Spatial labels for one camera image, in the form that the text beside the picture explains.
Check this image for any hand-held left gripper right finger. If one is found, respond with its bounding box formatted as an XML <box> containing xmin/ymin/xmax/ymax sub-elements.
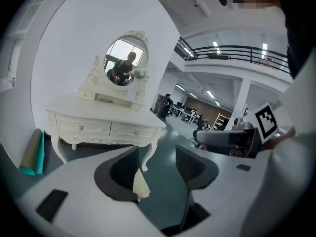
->
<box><xmin>175</xmin><ymin>146</ymin><xmax>271</xmax><ymax>237</ymax></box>

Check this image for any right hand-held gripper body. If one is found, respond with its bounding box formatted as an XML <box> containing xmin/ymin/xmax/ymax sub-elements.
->
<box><xmin>231</xmin><ymin>102</ymin><xmax>279</xmax><ymax>159</ymax></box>

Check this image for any wooden shelf rack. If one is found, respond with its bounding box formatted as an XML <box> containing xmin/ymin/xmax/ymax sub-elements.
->
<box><xmin>213</xmin><ymin>112</ymin><xmax>230</xmax><ymax>131</ymax></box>

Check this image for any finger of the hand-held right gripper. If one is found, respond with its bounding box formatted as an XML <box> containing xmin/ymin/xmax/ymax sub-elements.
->
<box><xmin>192</xmin><ymin>129</ymin><xmax>247</xmax><ymax>148</ymax></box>

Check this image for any cream ornate dressing table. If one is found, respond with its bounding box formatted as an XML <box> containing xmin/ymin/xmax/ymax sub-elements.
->
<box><xmin>45</xmin><ymin>29</ymin><xmax>167</xmax><ymax>172</ymax></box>

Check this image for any person's black shirt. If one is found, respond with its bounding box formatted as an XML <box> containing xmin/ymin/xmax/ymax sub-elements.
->
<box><xmin>281</xmin><ymin>0</ymin><xmax>316</xmax><ymax>79</ymax></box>

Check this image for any cream upholstered stool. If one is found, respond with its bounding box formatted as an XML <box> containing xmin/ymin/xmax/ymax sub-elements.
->
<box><xmin>132</xmin><ymin>168</ymin><xmax>151</xmax><ymax>202</ymax></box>

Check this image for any person's right forearm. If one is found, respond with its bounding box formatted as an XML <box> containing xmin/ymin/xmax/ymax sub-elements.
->
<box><xmin>261</xmin><ymin>126</ymin><xmax>297</xmax><ymax>151</ymax></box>

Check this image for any row of white office desks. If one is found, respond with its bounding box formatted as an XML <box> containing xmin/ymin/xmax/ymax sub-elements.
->
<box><xmin>172</xmin><ymin>102</ymin><xmax>213</xmax><ymax>131</ymax></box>

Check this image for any dark cabinet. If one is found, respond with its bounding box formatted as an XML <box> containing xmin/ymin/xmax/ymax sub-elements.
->
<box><xmin>153</xmin><ymin>94</ymin><xmax>165</xmax><ymax>115</ymax></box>

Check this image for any black mezzanine railing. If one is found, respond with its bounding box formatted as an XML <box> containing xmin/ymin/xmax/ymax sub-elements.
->
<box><xmin>176</xmin><ymin>36</ymin><xmax>291</xmax><ymax>73</ymax></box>

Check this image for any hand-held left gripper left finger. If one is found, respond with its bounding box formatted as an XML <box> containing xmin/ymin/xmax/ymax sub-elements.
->
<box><xmin>19</xmin><ymin>146</ymin><xmax>171</xmax><ymax>237</ymax></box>

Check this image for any white shelf unit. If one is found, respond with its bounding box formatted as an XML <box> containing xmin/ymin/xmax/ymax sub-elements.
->
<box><xmin>0</xmin><ymin>0</ymin><xmax>44</xmax><ymax>91</ymax></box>

